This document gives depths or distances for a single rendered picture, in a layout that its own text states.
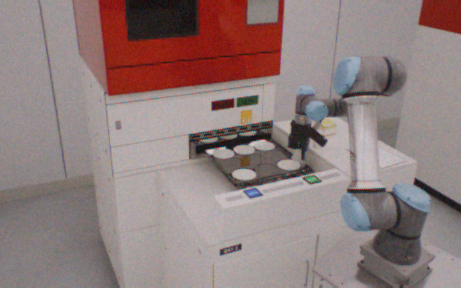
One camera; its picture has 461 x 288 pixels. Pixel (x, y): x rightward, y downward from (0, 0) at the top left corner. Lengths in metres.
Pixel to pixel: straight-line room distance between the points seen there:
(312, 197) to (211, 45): 0.77
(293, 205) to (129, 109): 0.81
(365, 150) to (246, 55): 0.87
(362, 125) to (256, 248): 0.65
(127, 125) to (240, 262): 0.77
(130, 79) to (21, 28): 1.57
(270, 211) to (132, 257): 0.91
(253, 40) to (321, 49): 2.20
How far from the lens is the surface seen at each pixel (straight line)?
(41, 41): 3.47
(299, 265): 2.01
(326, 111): 1.86
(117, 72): 1.96
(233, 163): 2.10
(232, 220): 1.71
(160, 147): 2.18
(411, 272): 1.63
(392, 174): 2.08
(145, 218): 2.34
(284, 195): 1.77
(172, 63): 2.02
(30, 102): 3.57
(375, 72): 1.51
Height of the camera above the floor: 1.85
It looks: 25 degrees down
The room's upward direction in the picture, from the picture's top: 1 degrees clockwise
